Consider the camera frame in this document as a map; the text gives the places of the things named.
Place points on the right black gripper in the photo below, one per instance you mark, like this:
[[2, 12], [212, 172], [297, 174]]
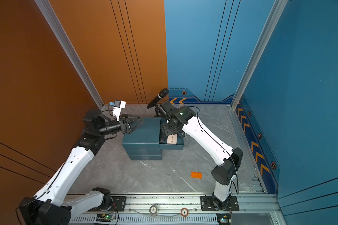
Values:
[[165, 130]]

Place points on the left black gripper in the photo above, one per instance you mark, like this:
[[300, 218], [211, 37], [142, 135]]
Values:
[[126, 129]]

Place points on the teal top drawer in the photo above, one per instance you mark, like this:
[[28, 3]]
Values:
[[179, 146]]

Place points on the teal drawer cabinet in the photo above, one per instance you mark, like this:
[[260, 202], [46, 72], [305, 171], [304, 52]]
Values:
[[143, 143]]

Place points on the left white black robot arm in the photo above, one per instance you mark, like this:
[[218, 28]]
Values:
[[48, 207]]

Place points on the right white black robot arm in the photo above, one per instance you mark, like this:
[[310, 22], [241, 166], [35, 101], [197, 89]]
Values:
[[184, 120]]

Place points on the black microphone stand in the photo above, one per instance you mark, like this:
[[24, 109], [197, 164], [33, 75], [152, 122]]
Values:
[[157, 111]]

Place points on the black microphone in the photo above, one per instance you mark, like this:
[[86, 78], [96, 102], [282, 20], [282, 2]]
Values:
[[163, 93]]

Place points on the orange toy brick plate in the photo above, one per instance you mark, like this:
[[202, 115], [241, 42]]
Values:
[[196, 175]]

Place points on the left green circuit board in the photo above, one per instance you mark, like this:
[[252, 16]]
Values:
[[108, 218]]

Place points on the green circuit board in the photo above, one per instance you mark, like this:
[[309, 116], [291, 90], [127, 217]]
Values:
[[108, 218], [224, 219]]

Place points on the right green circuit board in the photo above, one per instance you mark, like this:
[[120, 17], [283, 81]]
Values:
[[224, 219]]

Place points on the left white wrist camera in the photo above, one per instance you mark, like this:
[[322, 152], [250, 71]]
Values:
[[116, 107]]

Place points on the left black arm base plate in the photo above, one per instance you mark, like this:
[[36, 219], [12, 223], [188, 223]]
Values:
[[118, 203]]

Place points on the grey round rail sticker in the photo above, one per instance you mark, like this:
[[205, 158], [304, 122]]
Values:
[[153, 210]]

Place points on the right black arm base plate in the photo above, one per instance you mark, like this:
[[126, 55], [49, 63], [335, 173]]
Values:
[[211, 203]]

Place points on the orange round rail sticker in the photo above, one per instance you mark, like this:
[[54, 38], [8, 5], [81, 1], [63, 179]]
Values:
[[184, 212]]

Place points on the aluminium front rail frame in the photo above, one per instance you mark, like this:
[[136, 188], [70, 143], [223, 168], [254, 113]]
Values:
[[255, 209]]

